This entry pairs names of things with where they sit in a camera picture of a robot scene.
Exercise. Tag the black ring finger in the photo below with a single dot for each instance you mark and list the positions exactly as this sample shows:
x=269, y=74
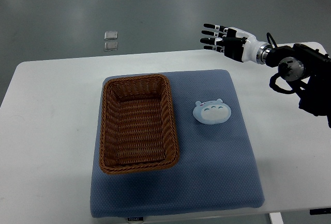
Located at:
x=212, y=41

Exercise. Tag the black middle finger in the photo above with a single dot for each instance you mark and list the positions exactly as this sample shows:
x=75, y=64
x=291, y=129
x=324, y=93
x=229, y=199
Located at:
x=214, y=34

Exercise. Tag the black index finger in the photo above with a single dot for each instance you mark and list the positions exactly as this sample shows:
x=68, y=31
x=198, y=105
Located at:
x=216, y=28

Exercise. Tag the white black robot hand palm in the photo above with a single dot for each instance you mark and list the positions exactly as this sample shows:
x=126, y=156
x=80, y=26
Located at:
x=252, y=50

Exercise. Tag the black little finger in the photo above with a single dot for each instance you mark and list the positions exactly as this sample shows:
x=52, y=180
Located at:
x=219, y=49

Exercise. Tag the black thumb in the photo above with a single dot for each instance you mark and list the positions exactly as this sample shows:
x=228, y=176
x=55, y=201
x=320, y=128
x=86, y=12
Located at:
x=234, y=40

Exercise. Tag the light blue plush toy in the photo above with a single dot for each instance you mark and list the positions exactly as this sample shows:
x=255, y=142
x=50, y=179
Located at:
x=211, y=112

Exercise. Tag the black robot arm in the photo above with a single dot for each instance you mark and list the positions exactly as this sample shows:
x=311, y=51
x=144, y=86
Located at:
x=301, y=70

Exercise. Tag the brown wicker basket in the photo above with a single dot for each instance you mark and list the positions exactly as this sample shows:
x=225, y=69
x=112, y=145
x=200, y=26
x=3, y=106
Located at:
x=137, y=126

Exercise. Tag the upper metal floor plate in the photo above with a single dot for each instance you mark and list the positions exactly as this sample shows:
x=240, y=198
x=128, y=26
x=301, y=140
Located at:
x=110, y=35

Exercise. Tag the white table leg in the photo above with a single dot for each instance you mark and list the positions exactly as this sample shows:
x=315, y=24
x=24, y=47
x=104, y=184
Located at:
x=276, y=218

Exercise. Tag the black table control panel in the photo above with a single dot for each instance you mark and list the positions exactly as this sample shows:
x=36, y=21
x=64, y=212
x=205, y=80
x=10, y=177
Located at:
x=320, y=211

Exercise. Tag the black label tag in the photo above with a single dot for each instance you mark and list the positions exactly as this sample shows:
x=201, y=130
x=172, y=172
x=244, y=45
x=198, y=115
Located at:
x=134, y=219

